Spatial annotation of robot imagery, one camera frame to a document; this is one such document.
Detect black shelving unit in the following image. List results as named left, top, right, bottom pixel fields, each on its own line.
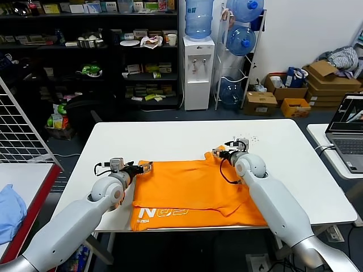
left=0, top=0, right=181, bottom=111

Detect white water dispenser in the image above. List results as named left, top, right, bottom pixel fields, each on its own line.
left=182, top=36, right=216, bottom=112

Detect white wire grid panel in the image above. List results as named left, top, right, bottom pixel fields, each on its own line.
left=0, top=75, right=65, bottom=171

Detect blue shopping bag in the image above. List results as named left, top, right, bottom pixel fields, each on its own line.
left=286, top=67, right=310, bottom=88

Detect white plastic bag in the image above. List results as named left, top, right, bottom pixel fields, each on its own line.
left=140, top=36, right=164, bottom=50

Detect black office chair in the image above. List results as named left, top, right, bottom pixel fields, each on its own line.
left=65, top=95, right=120, bottom=137

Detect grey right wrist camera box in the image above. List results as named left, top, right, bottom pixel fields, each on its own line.
left=226, top=138, right=250, bottom=153

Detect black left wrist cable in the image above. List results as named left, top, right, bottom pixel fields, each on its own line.
left=94, top=161, right=111, bottom=175

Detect white metal jug rack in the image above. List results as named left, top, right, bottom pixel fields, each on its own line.
left=214, top=3, right=268, bottom=112

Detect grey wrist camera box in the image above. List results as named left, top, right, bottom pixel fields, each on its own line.
left=226, top=138, right=250, bottom=153
left=109, top=158, right=125, bottom=173

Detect steel bowl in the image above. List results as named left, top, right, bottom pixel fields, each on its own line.
left=77, top=38, right=104, bottom=49

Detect large flat cardboard box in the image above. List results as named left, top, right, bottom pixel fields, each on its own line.
left=303, top=66, right=362, bottom=92

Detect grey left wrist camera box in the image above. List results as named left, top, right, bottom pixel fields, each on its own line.
left=109, top=158, right=125, bottom=173

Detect white laptop cable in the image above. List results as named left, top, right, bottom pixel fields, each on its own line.
left=314, top=144, right=336, bottom=156

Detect white panel with black logo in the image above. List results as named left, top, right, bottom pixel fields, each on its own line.
left=246, top=254, right=270, bottom=272

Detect yellow printed box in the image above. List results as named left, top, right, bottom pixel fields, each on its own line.
left=280, top=98, right=312, bottom=119

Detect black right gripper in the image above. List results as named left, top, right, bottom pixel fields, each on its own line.
left=212, top=147, right=236, bottom=160

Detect green toy on plate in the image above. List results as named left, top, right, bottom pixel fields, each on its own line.
left=76, top=64, right=103, bottom=78

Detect grey open laptop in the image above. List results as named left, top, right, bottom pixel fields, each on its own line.
left=325, top=93, right=363, bottom=174

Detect green yellow snack packages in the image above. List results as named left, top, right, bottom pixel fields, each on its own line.
left=47, top=104, right=71, bottom=131

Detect small open cardboard box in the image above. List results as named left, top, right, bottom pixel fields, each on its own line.
left=308, top=61, right=340, bottom=78

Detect striped clothes pile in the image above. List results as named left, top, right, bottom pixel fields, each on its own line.
left=317, top=46, right=360, bottom=79

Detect light blue cloth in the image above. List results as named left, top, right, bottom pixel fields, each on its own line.
left=0, top=184, right=28, bottom=245

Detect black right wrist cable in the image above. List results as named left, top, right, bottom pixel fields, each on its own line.
left=220, top=158, right=242, bottom=186

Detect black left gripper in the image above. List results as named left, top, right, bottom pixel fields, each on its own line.
left=124, top=161, right=154, bottom=178

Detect closed labelled cardboard box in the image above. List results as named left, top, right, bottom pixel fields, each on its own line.
left=243, top=92, right=278, bottom=117

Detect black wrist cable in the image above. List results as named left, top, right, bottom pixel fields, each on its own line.
left=94, top=161, right=111, bottom=175
left=220, top=158, right=242, bottom=186

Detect red edged white table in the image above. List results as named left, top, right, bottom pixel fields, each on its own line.
left=0, top=163, right=62, bottom=264

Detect white side table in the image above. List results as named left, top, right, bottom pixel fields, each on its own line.
left=306, top=124, right=363, bottom=205

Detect orange t-shirt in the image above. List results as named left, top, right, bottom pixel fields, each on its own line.
left=130, top=144, right=269, bottom=232

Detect blue labelled water jug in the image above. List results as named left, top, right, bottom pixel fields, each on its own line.
left=185, top=0, right=215, bottom=43

